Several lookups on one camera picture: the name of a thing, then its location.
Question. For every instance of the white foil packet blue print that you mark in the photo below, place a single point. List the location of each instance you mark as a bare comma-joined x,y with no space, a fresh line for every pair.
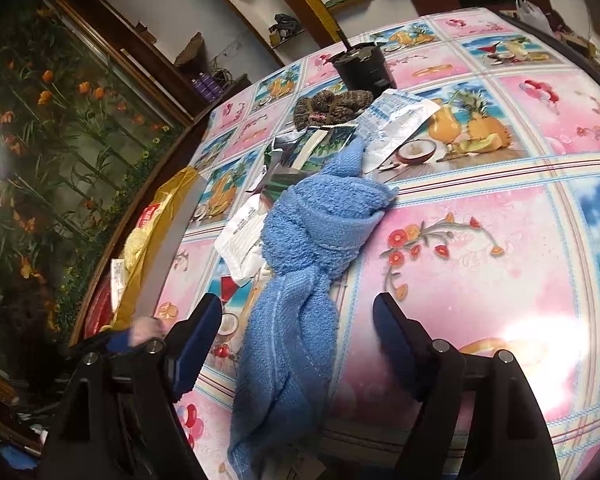
395,125

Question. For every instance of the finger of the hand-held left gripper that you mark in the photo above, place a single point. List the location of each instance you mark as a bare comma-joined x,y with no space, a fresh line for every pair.
115,342

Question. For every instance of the brown twine ball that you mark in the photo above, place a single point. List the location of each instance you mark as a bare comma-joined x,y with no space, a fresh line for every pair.
330,105

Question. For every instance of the red yellow label packet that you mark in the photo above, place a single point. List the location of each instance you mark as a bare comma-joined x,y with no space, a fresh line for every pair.
151,212

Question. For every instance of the pink fluffy cloth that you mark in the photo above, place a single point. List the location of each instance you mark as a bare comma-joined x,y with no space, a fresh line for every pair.
147,330

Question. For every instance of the pink printed tablecloth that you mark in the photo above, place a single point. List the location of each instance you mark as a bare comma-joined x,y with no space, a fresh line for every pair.
480,260

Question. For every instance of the white plastic bag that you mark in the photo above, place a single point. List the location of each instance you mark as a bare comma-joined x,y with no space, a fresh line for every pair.
530,12

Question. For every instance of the black round device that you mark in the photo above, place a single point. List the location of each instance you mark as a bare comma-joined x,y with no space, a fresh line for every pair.
365,70

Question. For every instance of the white lemon print packet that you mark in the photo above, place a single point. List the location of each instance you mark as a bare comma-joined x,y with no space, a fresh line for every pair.
240,240

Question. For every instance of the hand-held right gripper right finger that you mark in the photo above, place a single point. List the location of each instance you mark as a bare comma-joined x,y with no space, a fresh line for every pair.
395,340

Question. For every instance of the red ribbed packet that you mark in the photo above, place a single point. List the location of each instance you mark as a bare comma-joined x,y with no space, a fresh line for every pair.
100,307

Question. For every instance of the brown cardboard piece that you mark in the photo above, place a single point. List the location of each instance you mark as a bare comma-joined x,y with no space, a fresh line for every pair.
190,50

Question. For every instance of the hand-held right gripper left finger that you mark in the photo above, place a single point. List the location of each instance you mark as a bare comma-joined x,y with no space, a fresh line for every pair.
200,340

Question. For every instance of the purple bottle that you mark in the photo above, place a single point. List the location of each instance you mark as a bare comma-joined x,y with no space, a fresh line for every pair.
201,87
213,83

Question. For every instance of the tropical print clear bag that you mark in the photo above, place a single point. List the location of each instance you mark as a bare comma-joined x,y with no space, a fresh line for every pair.
330,147

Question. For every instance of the blue terry towel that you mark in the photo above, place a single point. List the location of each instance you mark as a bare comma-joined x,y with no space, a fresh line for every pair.
300,240

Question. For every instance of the gold foil bag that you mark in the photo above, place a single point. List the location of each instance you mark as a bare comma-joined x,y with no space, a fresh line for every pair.
180,180

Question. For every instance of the dark tool on shelf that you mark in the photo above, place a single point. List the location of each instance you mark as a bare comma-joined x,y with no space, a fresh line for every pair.
285,26

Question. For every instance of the flower wall panel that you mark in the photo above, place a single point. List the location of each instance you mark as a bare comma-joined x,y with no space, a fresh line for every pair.
55,135

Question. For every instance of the cream fluffy towel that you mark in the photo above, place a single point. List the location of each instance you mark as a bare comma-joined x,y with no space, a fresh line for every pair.
136,247

